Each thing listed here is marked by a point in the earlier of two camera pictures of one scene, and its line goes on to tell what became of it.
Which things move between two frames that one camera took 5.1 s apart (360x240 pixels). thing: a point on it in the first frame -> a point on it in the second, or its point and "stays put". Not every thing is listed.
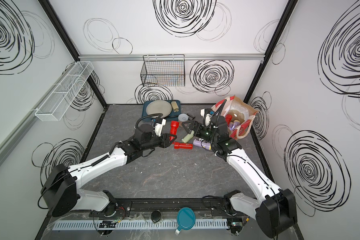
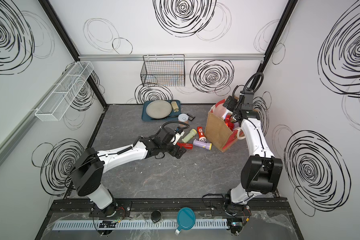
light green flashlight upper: [186, 138] stays put
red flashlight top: [186, 146] stays put
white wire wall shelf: [54, 108] stays put
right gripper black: [192, 124] -> [232, 101]
